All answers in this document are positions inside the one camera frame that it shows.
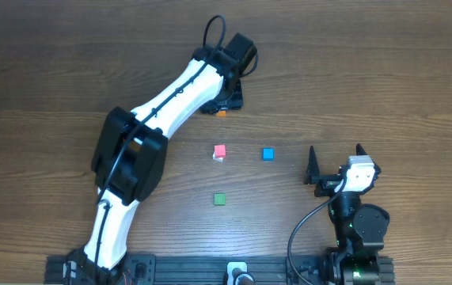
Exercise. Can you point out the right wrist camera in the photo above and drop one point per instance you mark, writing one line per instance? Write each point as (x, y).
(360, 172)

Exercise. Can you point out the pink cube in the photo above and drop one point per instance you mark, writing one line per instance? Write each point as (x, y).
(220, 150)

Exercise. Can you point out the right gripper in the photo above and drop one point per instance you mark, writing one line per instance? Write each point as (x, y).
(328, 185)

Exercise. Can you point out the blue cube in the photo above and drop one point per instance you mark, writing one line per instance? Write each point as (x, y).
(268, 154)

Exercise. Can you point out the orange cube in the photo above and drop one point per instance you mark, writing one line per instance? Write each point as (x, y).
(221, 114)

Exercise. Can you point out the white cube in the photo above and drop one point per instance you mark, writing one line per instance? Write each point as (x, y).
(217, 159)

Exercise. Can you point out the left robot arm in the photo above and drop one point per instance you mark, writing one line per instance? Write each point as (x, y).
(194, 87)

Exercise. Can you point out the mounting rail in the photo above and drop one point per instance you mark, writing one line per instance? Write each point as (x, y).
(194, 271)

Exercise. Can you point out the green cube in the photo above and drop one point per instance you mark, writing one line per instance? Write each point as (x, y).
(219, 199)

